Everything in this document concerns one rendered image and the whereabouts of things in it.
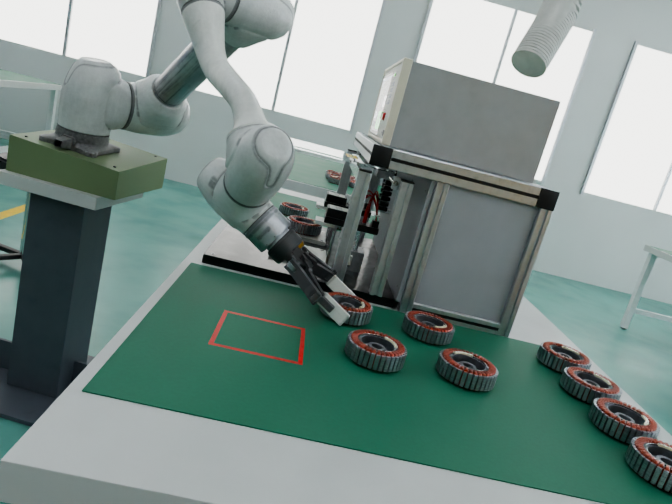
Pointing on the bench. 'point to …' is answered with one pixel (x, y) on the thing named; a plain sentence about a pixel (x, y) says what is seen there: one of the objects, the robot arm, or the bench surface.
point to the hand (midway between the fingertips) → (345, 306)
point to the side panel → (474, 259)
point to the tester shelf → (455, 174)
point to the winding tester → (465, 120)
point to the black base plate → (235, 248)
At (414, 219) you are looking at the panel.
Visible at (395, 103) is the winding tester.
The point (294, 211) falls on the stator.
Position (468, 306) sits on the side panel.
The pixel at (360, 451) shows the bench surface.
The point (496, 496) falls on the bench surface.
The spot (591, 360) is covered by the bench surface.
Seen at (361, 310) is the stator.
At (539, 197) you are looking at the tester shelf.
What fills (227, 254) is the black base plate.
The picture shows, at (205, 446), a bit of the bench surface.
